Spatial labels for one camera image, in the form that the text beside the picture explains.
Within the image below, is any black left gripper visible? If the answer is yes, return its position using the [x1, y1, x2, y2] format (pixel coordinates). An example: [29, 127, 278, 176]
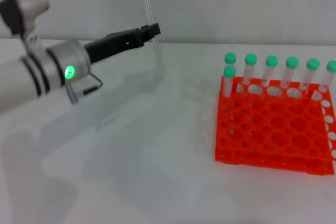
[83, 23, 162, 66]

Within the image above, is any orange test tube rack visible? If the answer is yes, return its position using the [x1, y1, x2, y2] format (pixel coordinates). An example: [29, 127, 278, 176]
[214, 75, 336, 176]

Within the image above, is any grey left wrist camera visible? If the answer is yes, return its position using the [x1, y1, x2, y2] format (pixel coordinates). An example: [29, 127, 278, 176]
[65, 74, 104, 105]

